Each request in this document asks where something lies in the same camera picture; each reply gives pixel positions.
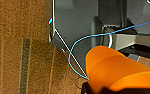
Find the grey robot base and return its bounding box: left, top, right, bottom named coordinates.
left=49, top=0, right=150, bottom=69

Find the grey robot torso column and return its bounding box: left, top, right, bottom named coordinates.
left=97, top=0, right=150, bottom=61

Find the small orange plastic bowl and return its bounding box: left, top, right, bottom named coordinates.
left=84, top=45, right=150, bottom=94

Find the blue cable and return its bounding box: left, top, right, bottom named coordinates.
left=68, top=18, right=150, bottom=80

